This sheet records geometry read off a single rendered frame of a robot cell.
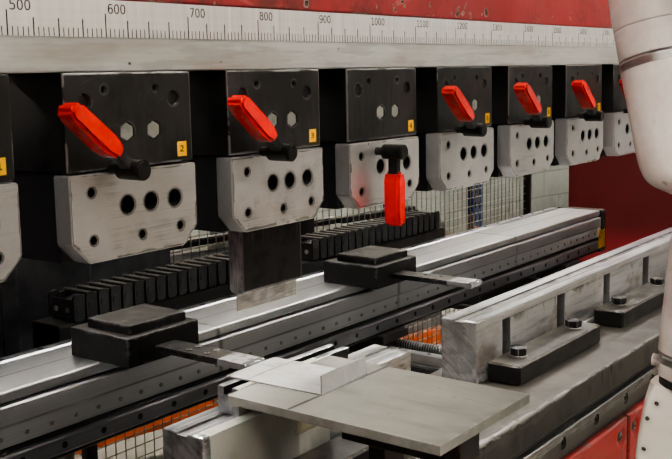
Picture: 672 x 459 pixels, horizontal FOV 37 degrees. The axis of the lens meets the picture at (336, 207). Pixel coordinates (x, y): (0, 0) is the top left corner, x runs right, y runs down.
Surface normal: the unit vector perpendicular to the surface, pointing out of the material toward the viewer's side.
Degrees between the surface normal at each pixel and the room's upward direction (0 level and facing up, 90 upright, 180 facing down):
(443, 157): 90
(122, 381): 90
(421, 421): 0
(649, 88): 87
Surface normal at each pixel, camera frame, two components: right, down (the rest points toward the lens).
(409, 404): -0.02, -0.99
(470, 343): -0.60, 0.12
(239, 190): 0.80, 0.07
